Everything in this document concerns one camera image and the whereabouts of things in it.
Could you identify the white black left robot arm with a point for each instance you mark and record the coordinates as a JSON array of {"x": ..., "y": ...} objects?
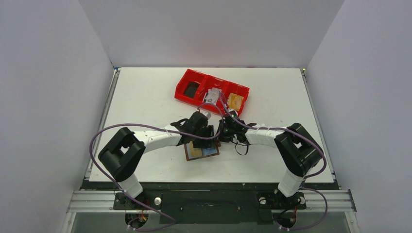
[{"x": 122, "y": 154}]

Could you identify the yellow card in bin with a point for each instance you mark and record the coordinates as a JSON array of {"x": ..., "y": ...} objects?
[{"x": 234, "y": 101}]

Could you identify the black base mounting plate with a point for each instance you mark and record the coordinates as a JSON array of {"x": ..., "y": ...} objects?
[{"x": 208, "y": 215}]

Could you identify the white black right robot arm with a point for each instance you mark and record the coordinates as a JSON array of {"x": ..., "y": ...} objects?
[{"x": 299, "y": 151}]

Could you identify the aluminium front rail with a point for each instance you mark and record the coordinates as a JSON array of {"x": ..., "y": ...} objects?
[{"x": 115, "y": 202}]

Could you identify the red three-compartment plastic bin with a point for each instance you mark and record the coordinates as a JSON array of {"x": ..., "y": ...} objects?
[{"x": 207, "y": 82}]

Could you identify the black card in bin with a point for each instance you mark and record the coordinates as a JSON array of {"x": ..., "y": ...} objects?
[{"x": 191, "y": 89}]

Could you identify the yellow credit card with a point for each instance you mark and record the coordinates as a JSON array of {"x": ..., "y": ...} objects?
[{"x": 194, "y": 152}]

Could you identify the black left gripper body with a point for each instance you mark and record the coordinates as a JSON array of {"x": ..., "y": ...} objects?
[{"x": 205, "y": 132}]

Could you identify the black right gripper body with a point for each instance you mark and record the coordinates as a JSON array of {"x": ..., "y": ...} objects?
[{"x": 227, "y": 132}]

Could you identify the brown leather card holder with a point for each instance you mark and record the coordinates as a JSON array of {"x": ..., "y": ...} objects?
[{"x": 207, "y": 152}]

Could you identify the white grey cards in bin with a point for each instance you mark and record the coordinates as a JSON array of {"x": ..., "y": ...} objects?
[{"x": 212, "y": 96}]

